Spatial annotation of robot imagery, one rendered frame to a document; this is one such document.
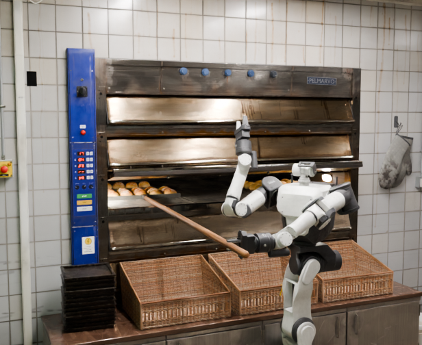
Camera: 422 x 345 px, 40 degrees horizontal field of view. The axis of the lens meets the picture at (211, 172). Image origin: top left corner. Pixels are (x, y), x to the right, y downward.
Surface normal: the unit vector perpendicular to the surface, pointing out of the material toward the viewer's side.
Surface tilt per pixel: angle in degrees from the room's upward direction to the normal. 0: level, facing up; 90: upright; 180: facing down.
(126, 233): 70
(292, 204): 90
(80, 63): 90
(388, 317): 93
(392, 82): 90
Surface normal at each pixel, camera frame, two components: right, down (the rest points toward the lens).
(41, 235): 0.39, 0.09
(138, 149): 0.37, -0.26
